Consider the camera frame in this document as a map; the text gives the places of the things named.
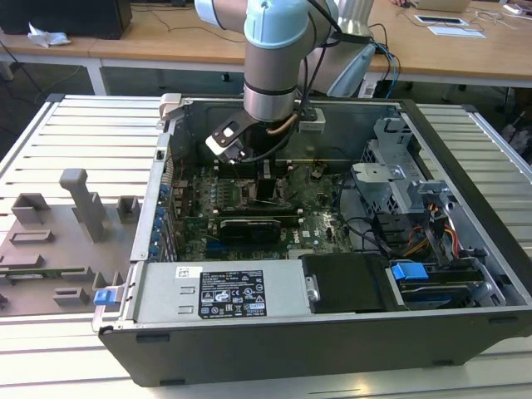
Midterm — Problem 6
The yellow red wire bundle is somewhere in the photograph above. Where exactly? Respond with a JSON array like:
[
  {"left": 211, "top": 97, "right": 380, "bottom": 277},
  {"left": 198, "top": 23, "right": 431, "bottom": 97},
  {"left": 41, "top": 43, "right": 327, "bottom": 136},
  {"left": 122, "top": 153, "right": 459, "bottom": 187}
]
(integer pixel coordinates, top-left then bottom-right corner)
[{"left": 405, "top": 201, "right": 462, "bottom": 261}]

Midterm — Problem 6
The black RAM slot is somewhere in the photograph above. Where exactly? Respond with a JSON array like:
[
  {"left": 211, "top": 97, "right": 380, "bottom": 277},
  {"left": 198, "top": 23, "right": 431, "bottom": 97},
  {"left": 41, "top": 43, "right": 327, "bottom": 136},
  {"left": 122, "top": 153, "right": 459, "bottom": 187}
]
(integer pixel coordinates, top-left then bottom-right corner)
[
  {"left": 215, "top": 171, "right": 293, "bottom": 178},
  {"left": 214, "top": 214, "right": 303, "bottom": 220},
  {"left": 214, "top": 205, "right": 303, "bottom": 211},
  {"left": 214, "top": 209, "right": 303, "bottom": 215},
  {"left": 215, "top": 166, "right": 293, "bottom": 173}
]

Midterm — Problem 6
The grey parts rack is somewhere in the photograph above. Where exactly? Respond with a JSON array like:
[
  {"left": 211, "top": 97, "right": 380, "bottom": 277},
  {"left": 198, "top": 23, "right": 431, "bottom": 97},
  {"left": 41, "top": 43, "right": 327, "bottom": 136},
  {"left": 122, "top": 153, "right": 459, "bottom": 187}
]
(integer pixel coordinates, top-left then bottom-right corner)
[{"left": 0, "top": 168, "right": 140, "bottom": 318}]

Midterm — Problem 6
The CPU socket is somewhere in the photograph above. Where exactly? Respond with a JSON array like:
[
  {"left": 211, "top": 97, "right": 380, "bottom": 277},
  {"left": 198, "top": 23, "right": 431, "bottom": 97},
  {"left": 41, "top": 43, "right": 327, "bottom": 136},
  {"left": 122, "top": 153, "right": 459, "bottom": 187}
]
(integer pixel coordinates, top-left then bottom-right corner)
[{"left": 233, "top": 177, "right": 294, "bottom": 209}]

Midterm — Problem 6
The black equipment box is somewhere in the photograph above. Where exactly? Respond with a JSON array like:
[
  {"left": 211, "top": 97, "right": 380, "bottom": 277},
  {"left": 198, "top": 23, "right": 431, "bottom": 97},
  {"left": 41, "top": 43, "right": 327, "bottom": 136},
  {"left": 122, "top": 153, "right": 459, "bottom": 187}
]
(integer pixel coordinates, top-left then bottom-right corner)
[{"left": 0, "top": 0, "right": 134, "bottom": 41}]

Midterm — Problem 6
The grey case latch handle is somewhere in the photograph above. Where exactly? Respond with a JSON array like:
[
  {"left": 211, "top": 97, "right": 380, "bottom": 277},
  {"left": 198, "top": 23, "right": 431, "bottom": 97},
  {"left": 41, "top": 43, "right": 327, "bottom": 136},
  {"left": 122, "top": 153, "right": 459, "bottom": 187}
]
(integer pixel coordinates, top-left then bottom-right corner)
[{"left": 159, "top": 93, "right": 185, "bottom": 122}]

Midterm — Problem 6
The white power adapter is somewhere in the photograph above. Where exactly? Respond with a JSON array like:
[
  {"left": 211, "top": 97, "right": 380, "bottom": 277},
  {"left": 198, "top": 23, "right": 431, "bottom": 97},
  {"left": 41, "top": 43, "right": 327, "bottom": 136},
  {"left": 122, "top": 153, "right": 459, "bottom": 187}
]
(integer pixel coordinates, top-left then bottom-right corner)
[{"left": 357, "top": 79, "right": 378, "bottom": 100}]

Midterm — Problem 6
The white paper sheet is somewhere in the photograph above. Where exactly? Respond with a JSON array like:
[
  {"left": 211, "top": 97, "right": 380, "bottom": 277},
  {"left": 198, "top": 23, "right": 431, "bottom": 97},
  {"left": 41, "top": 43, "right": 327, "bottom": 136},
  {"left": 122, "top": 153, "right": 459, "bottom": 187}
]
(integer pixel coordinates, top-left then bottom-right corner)
[{"left": 427, "top": 25, "right": 488, "bottom": 40}]

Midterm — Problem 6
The green RAM stick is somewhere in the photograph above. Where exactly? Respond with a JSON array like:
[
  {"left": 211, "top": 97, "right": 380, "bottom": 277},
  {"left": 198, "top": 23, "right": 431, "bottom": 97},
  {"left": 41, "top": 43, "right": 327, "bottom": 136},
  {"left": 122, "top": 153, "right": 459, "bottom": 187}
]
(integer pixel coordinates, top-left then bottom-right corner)
[{"left": 0, "top": 268, "right": 86, "bottom": 278}]

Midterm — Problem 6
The white crumpled paper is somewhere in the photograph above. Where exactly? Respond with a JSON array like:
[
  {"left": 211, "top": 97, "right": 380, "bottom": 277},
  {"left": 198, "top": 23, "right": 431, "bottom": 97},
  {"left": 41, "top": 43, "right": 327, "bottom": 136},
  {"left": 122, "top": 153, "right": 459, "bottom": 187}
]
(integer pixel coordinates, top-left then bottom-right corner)
[{"left": 27, "top": 22, "right": 72, "bottom": 48}]

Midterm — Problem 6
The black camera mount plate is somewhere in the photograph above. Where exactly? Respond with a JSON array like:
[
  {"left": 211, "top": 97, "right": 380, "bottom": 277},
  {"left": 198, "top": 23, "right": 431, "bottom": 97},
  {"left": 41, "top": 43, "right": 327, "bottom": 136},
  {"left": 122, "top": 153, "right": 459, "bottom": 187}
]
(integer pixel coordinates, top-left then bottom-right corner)
[{"left": 204, "top": 108, "right": 253, "bottom": 165}]

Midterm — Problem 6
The white device black screen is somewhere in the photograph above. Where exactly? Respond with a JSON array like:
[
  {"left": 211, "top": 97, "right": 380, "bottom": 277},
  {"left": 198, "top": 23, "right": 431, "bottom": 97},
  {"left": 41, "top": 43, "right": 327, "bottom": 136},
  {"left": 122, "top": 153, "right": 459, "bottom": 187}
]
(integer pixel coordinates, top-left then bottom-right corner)
[{"left": 414, "top": 14, "right": 470, "bottom": 27}]

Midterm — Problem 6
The tan wrist cable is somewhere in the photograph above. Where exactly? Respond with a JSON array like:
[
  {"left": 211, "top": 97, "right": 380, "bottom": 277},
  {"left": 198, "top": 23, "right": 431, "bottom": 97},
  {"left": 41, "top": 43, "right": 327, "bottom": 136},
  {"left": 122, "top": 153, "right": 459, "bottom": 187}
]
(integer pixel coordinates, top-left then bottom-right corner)
[{"left": 265, "top": 113, "right": 298, "bottom": 137}]

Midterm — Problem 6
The black internal cable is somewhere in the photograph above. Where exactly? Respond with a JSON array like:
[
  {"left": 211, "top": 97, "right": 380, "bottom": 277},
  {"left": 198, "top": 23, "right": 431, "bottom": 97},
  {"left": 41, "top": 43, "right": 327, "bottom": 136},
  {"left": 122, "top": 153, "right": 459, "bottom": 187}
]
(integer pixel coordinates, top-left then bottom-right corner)
[{"left": 337, "top": 170, "right": 398, "bottom": 255}]

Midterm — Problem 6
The blue cable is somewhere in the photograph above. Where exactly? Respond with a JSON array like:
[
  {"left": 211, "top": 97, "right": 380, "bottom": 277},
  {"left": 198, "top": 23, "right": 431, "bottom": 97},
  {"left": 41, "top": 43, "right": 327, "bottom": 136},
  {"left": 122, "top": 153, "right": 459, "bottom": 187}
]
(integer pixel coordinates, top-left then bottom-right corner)
[{"left": 372, "top": 40, "right": 402, "bottom": 96}]

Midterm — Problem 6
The silver metal drive cage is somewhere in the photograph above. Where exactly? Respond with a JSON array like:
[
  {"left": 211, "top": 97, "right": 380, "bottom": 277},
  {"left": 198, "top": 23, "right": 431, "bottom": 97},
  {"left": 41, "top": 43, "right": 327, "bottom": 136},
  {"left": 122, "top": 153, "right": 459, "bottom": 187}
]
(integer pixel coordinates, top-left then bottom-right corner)
[{"left": 348, "top": 117, "right": 458, "bottom": 221}]

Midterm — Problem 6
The blue disk carrier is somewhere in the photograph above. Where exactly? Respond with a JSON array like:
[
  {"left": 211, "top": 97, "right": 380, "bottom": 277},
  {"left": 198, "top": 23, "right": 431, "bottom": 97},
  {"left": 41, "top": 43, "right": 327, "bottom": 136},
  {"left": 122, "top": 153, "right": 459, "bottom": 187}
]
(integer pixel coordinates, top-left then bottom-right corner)
[{"left": 390, "top": 260, "right": 486, "bottom": 311}]

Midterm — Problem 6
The metal socket cover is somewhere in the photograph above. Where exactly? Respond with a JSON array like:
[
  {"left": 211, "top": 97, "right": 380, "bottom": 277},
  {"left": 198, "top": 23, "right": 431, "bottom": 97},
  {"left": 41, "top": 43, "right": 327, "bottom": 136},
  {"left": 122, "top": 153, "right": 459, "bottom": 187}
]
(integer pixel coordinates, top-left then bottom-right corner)
[{"left": 237, "top": 179, "right": 293, "bottom": 208}]

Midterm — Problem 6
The blue case latch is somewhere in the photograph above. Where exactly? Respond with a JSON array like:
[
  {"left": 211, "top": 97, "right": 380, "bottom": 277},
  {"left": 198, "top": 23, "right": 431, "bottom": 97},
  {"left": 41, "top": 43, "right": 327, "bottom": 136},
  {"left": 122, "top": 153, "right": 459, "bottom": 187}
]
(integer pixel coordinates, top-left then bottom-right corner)
[{"left": 94, "top": 288, "right": 116, "bottom": 309}]

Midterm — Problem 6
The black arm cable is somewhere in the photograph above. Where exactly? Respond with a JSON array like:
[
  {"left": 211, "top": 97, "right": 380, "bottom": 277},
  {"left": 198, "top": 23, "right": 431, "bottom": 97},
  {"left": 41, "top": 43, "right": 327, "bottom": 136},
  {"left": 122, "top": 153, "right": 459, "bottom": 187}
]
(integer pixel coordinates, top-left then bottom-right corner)
[{"left": 297, "top": 0, "right": 377, "bottom": 121}]

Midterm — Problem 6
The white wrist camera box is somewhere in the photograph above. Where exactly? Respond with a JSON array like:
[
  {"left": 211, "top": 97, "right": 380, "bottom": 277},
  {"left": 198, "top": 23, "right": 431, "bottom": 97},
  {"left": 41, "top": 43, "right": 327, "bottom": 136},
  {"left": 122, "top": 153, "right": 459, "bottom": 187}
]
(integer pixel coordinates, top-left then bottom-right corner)
[{"left": 298, "top": 106, "right": 327, "bottom": 135}]

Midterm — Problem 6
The green motherboard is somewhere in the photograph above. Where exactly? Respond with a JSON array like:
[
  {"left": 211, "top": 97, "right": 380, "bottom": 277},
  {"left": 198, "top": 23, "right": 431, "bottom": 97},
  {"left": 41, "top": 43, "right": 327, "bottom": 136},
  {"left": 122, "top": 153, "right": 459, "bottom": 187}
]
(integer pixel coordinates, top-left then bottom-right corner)
[{"left": 172, "top": 162, "right": 359, "bottom": 262}]

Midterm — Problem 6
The black graphics card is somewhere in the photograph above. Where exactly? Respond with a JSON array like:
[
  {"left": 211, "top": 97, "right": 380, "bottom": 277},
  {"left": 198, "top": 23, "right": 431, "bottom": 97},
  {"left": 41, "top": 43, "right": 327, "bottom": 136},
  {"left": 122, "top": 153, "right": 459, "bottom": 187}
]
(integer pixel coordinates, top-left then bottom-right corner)
[{"left": 218, "top": 218, "right": 286, "bottom": 251}]

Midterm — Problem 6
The black plastic drive shroud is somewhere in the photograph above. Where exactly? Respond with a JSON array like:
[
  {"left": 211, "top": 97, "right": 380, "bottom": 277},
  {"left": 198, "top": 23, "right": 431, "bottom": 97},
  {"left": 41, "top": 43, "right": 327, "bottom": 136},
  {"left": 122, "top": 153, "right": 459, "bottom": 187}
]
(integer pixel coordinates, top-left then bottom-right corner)
[{"left": 298, "top": 253, "right": 394, "bottom": 315}]

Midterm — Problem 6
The wooden desk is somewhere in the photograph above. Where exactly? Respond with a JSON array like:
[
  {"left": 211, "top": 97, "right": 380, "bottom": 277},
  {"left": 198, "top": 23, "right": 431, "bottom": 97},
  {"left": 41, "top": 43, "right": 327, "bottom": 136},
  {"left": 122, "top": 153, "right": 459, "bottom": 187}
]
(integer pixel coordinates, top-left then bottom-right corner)
[
  {"left": 0, "top": 0, "right": 247, "bottom": 97},
  {"left": 365, "top": 0, "right": 532, "bottom": 101}
]

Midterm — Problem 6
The silver power supply unit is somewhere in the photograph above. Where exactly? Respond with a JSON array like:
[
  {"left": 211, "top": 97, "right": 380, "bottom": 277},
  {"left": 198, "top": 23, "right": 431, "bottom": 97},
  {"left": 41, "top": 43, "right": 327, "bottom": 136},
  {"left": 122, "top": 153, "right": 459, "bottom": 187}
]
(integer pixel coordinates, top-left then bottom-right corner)
[{"left": 131, "top": 260, "right": 312, "bottom": 326}]

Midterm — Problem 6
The dark grey PC case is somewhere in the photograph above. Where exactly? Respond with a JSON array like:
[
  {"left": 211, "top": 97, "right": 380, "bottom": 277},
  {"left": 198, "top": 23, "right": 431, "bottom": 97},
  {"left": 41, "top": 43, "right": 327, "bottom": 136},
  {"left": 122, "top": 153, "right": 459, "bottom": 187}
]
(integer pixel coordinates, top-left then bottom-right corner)
[{"left": 91, "top": 93, "right": 532, "bottom": 387}]

